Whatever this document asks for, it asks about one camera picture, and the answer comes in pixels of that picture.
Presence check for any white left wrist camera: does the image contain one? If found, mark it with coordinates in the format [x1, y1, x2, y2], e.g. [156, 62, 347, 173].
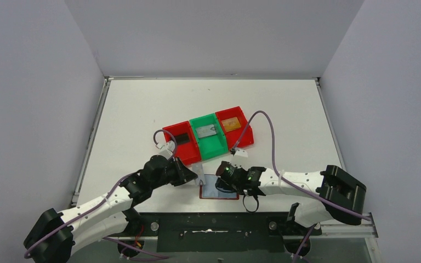
[156, 141, 176, 159]

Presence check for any green plastic bin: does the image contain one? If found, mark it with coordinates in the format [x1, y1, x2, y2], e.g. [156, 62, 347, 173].
[189, 113, 229, 160]

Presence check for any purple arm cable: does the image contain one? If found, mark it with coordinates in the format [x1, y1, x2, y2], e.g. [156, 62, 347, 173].
[23, 129, 179, 262]
[230, 110, 372, 263]

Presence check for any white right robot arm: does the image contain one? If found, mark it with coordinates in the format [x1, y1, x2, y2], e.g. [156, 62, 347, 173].
[216, 161, 370, 234]

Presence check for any red leather card holder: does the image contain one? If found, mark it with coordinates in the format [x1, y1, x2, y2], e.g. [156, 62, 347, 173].
[199, 175, 240, 201]

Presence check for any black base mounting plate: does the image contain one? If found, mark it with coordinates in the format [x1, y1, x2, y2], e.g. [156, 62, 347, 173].
[114, 212, 309, 253]

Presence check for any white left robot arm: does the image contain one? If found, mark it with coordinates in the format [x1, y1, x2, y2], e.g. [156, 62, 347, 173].
[24, 155, 198, 262]

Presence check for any grey card with stripe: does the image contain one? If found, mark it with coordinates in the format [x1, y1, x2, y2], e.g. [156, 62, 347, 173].
[192, 163, 206, 186]

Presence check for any aluminium table edge rail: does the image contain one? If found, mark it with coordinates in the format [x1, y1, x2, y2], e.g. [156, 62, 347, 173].
[70, 76, 112, 207]

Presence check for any black card in bin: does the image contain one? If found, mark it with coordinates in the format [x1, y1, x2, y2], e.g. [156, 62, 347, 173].
[174, 133, 191, 145]

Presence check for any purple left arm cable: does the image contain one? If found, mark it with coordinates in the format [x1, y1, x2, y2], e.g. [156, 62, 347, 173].
[23, 129, 179, 262]

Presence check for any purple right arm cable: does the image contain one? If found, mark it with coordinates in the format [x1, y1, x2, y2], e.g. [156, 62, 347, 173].
[230, 110, 372, 263]

